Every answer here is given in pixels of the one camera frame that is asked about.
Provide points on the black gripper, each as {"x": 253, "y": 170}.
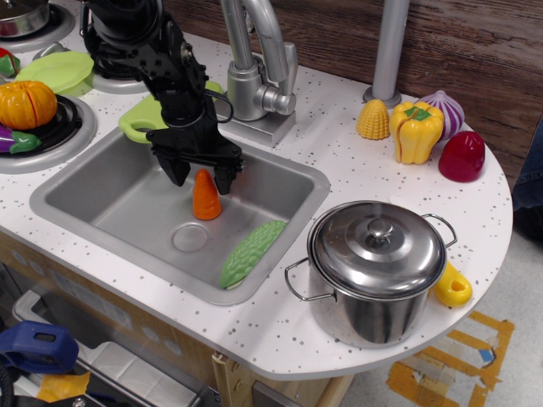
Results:
{"x": 200, "y": 142}

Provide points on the orange toy carrot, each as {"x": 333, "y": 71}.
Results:
{"x": 206, "y": 201}

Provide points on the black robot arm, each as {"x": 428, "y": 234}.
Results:
{"x": 143, "y": 37}

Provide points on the green plastic cutting board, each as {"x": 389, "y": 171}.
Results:
{"x": 142, "y": 118}

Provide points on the green toy bitter gourd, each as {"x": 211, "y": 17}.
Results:
{"x": 242, "y": 260}

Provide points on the silver toy sink basin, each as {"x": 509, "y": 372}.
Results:
{"x": 116, "y": 195}

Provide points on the silver toy faucet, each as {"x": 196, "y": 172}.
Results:
{"x": 260, "y": 103}

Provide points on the front left stove burner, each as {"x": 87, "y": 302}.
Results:
{"x": 68, "y": 133}

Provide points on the light green plastic plate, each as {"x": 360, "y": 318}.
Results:
{"x": 59, "y": 71}

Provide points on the yellow toy corn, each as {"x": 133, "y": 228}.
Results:
{"x": 373, "y": 121}

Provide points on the purple toy eggplant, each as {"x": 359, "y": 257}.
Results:
{"x": 14, "y": 142}

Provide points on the stainless steel pot lid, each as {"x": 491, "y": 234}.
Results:
{"x": 376, "y": 250}

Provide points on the orange toy pumpkin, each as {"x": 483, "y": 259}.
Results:
{"x": 26, "y": 105}

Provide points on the silver stove knob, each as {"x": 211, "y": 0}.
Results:
{"x": 54, "y": 47}

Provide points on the back left stove burner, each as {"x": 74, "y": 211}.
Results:
{"x": 59, "y": 26}

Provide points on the yellow toy bell pepper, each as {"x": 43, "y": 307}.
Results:
{"x": 415, "y": 128}

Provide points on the red toy pepper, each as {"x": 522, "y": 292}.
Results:
{"x": 9, "y": 64}

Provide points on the small steel pot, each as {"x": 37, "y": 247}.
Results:
{"x": 21, "y": 18}

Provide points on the grey metal pole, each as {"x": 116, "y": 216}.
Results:
{"x": 390, "y": 42}

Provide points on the purple toy onion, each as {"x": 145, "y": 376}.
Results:
{"x": 453, "y": 112}

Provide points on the dark red toy fruit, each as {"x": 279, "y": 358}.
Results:
{"x": 463, "y": 157}

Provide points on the blue clamp handle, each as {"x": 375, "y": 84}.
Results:
{"x": 37, "y": 347}

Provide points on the yellow plastic utensil handle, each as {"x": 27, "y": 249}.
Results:
{"x": 453, "y": 289}

